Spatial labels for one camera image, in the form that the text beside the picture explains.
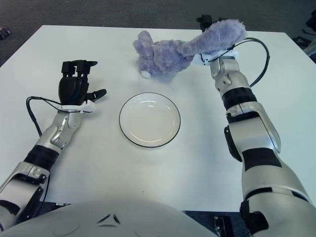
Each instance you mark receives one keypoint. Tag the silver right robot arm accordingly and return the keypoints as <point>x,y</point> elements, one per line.
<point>251,128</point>

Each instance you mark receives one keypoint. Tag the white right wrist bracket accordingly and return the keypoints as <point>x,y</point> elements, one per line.
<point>200,59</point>

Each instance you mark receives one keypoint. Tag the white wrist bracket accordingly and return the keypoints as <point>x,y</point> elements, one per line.
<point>200,59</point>
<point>86,107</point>

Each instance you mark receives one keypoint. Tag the white plate with black rim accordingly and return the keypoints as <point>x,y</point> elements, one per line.
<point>149,121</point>

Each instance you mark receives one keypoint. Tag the black and grey office chair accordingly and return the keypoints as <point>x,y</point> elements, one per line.
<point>302,42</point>

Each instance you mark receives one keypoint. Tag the grey robot torso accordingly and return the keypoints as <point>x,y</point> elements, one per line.
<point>111,219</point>

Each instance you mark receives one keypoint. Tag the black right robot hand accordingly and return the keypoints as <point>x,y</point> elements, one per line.
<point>206,21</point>

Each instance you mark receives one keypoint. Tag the purple plush bunny doll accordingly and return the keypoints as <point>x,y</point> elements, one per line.
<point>168,54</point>

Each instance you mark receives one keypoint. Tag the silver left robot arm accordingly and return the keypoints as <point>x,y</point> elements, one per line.
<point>49,138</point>

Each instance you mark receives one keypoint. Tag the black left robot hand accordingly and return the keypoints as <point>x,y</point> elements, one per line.
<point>71,89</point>

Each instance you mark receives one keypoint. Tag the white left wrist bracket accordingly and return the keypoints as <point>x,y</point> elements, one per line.
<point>86,107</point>

